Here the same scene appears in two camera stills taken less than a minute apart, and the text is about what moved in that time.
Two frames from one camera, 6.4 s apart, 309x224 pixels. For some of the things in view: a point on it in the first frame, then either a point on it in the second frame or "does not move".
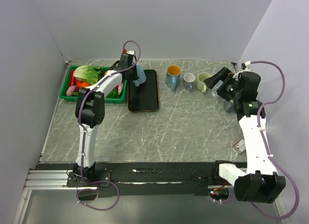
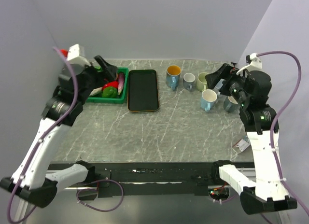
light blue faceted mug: [141, 74] to [208, 99]
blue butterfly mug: [173, 72] does not move
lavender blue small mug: [189, 80] does not move
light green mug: [201, 85] does not move
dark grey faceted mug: [228, 106] does not move
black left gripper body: [133, 74] to [94, 79]
